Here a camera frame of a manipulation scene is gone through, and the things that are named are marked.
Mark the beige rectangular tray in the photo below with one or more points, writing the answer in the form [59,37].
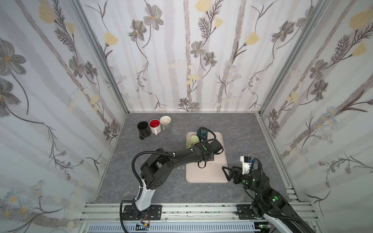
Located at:
[213,172]

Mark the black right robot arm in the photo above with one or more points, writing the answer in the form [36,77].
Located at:
[267,203]

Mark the white cream mug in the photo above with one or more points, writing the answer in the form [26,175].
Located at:
[155,126]

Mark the dark green mug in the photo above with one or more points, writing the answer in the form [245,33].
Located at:
[202,134]

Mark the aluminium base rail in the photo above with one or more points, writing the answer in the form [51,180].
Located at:
[176,218]

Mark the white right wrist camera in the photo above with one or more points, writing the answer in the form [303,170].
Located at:
[246,164]

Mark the grey mug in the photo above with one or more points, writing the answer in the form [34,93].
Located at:
[166,123]

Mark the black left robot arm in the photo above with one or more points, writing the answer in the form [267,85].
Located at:
[152,169]

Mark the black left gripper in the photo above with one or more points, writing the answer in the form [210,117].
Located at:
[204,158]

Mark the light green mug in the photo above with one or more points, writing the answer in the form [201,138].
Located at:
[192,141]

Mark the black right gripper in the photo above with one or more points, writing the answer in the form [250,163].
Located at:
[235,175]

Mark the black mug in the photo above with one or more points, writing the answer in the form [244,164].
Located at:
[144,130]

